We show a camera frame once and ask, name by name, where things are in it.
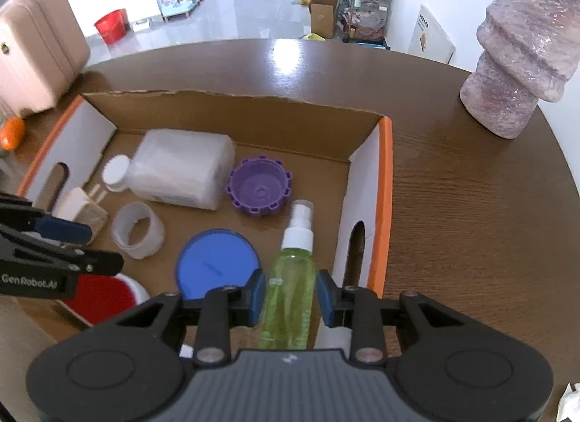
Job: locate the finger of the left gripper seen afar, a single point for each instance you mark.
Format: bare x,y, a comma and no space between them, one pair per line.
19,214

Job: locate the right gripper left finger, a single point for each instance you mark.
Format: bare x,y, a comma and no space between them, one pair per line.
223,309

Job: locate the finger of the left gripper afar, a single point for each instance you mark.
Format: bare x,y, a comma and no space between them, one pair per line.
27,254

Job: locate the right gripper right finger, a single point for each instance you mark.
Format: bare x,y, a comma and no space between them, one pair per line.
362,312

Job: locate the blue round lid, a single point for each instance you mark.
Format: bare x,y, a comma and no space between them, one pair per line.
214,258

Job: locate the white power adapter plug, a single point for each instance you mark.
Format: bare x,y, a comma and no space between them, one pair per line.
84,208

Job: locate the green spray bottle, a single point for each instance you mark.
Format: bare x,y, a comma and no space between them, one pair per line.
290,289

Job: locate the translucent white plastic container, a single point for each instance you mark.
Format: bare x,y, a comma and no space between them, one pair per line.
184,168

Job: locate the orange fruit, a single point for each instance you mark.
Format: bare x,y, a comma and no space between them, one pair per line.
12,133

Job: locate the white jar lid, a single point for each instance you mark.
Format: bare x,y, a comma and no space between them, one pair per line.
114,173

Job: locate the red cardboard box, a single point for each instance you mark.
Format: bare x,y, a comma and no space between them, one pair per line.
340,161

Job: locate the purple ridged lid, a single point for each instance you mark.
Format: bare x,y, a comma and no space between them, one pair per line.
259,186

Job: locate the pink suitcase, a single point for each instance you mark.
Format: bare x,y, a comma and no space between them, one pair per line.
43,50

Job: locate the red plastic basin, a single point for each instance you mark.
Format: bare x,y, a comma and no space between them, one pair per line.
113,27

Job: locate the brown cardboard carton floor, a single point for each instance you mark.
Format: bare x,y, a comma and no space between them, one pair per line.
323,17

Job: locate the red lint brush white handle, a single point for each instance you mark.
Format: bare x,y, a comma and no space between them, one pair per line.
100,298

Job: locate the white board leaning wall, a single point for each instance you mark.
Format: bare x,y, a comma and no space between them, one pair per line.
429,40

